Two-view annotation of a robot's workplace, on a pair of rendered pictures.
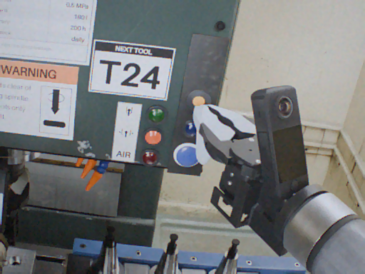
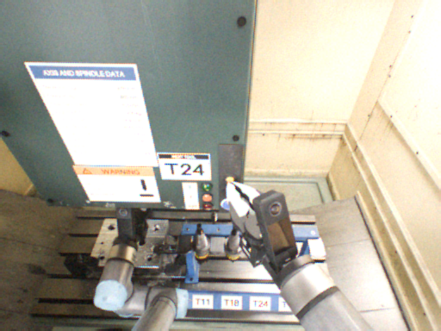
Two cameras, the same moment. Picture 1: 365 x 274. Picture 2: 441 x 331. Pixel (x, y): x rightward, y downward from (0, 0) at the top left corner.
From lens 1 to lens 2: 25 cm
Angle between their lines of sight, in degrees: 16
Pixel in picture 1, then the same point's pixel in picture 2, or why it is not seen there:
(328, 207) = (308, 282)
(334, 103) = (342, 107)
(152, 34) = (193, 146)
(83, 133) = (165, 198)
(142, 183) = not seen: hidden behind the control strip
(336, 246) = (314, 318)
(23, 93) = (121, 183)
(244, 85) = (282, 104)
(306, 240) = (294, 305)
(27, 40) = (113, 155)
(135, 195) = not seen: hidden behind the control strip
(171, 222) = (247, 179)
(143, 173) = not seen: hidden behind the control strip
